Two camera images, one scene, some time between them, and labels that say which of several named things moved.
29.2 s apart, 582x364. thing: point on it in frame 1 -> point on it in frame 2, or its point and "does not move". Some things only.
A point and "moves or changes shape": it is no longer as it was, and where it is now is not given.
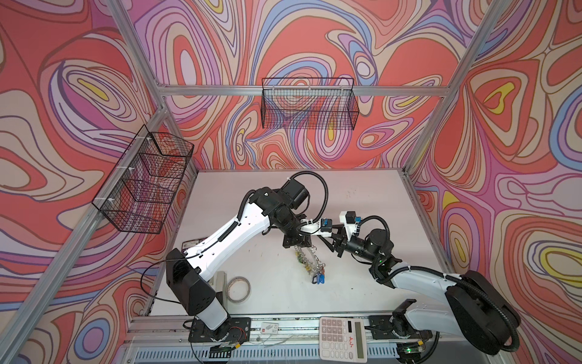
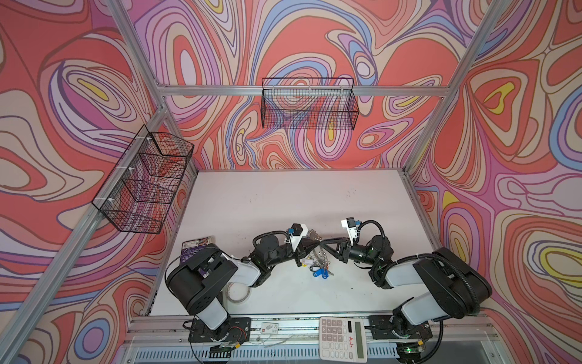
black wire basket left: (140, 190) does not move
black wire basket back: (309, 103) does not move
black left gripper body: (290, 228) -> (298, 256)
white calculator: (342, 340) does not move
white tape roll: (238, 290) does not move
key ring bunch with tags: (314, 267) moves or changes shape
